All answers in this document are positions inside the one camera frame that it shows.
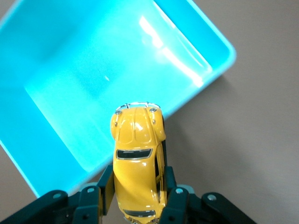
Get turquoise plastic bin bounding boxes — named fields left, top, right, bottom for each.
left=0, top=0, right=236, bottom=199

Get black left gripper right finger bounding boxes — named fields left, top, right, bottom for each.
left=160, top=140, right=257, bottom=224

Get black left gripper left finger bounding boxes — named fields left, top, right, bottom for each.
left=0, top=164, right=116, bottom=224

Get yellow beetle toy car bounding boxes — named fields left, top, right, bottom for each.
left=110, top=101, right=169, bottom=224

